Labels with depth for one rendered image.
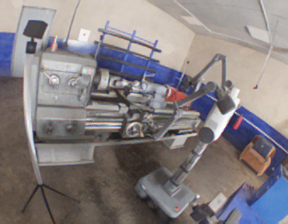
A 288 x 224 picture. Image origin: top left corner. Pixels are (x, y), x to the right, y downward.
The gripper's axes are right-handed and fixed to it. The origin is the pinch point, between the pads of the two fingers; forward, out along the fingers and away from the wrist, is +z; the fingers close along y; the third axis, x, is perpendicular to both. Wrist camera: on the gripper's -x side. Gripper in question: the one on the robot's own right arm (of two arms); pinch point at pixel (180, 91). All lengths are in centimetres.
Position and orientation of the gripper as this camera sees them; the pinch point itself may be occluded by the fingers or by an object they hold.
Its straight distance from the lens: 173.3
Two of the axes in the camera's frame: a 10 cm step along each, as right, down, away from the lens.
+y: -6.9, 0.5, -7.2
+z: -6.1, 4.9, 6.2
